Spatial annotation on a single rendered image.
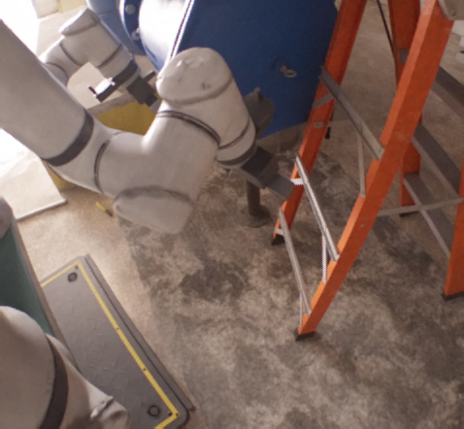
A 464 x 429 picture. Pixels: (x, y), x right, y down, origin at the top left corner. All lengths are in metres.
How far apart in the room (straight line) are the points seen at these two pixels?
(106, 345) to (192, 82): 0.86
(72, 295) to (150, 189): 0.90
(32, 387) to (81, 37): 0.68
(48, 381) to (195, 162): 0.26
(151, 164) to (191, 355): 1.05
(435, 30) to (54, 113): 0.59
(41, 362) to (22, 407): 0.04
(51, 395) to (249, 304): 1.18
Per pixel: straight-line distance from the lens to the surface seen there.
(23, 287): 0.78
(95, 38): 0.81
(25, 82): 0.38
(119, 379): 1.05
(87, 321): 1.16
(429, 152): 1.18
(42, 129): 0.40
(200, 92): 0.39
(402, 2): 1.03
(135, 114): 1.94
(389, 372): 1.37
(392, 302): 1.48
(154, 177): 0.37
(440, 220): 1.40
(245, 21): 0.90
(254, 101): 0.57
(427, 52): 0.67
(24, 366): 0.28
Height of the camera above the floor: 1.26
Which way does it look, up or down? 47 degrees down
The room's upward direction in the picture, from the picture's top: 8 degrees counter-clockwise
